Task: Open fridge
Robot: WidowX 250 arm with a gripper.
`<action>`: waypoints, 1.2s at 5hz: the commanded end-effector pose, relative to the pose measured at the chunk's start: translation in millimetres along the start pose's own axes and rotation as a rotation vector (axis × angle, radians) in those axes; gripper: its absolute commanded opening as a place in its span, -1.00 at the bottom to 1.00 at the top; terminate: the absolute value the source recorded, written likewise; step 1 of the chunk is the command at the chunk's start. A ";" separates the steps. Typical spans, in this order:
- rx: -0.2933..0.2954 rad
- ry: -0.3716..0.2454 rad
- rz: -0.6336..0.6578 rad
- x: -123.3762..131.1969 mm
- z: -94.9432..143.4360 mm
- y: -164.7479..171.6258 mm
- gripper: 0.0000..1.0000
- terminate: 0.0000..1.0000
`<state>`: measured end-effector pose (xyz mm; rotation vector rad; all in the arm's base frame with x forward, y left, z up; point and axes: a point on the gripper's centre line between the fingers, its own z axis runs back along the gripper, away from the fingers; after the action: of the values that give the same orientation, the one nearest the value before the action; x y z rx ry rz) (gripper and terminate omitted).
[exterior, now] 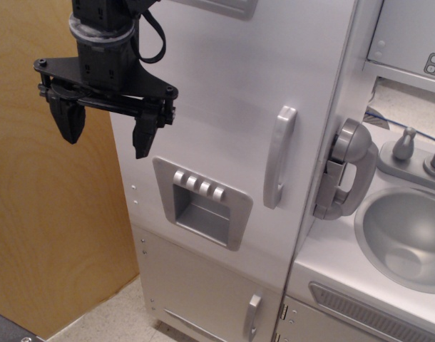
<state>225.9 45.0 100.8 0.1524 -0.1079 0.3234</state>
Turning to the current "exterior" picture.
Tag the grey toy telephone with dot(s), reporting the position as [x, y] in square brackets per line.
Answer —
[348, 172]

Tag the black case corner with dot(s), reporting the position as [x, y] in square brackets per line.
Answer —
[12, 332]

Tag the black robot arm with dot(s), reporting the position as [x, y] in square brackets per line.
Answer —
[112, 21]

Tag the grey toy faucet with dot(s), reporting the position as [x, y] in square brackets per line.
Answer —
[401, 159]

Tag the metal cabinet hinge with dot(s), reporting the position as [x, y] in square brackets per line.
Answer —
[284, 312]

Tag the grey ice dispenser panel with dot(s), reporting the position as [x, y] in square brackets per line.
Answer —
[202, 205]

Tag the grey toy sink bowl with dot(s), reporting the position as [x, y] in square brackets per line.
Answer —
[395, 229]

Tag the plywood board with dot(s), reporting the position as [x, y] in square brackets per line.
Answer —
[65, 237]

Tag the grey fridge door handle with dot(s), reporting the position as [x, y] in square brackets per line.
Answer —
[279, 142]

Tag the grey vent panel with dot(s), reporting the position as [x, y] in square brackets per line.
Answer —
[367, 316]

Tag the white lower freezer door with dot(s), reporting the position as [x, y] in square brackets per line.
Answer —
[204, 301]

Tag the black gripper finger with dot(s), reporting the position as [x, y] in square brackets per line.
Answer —
[144, 134]
[69, 116]

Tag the white toy kitchen cabinet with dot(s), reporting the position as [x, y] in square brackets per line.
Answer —
[329, 253]

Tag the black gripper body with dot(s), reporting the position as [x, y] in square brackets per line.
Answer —
[110, 77]

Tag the grey lower door handle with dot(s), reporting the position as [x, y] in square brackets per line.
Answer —
[249, 327]

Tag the white toy fridge door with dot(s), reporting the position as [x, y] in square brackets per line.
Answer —
[233, 78]

